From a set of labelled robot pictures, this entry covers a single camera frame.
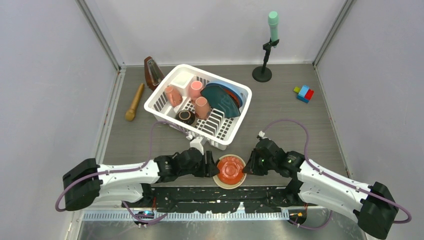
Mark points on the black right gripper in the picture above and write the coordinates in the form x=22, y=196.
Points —
x=252, y=168

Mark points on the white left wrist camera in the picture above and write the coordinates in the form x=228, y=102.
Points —
x=197, y=143

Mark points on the colourful toy blocks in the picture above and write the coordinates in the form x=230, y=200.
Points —
x=304, y=93

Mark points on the white mug pink handle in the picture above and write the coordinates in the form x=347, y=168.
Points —
x=202, y=108

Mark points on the pink cup white inside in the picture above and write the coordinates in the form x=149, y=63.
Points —
x=194, y=91

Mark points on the dark green square plate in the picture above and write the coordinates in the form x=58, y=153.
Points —
x=220, y=100

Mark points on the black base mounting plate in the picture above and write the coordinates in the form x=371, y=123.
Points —
x=254, y=199

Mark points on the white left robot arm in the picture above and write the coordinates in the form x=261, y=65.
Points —
x=89, y=182

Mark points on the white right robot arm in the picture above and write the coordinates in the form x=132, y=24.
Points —
x=363, y=203

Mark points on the cream patterned plate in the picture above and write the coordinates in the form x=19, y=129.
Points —
x=225, y=186

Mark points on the orange saucer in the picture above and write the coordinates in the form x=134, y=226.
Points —
x=230, y=169

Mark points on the wooden rolling pin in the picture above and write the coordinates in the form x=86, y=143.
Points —
x=132, y=110

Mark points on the pink mug with handle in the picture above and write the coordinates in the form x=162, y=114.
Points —
x=173, y=95

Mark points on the brown ceramic bowl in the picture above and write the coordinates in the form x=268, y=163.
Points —
x=187, y=117

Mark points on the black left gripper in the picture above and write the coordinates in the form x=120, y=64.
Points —
x=209, y=169

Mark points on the brown wooden metronome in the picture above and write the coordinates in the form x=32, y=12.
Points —
x=152, y=72

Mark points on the light blue plate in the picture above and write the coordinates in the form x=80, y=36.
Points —
x=224, y=84

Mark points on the red round plate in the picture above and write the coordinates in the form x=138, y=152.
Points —
x=235, y=95

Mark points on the green microphone on stand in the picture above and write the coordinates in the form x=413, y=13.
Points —
x=262, y=73

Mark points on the white plastic dish rack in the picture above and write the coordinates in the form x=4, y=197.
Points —
x=218, y=130

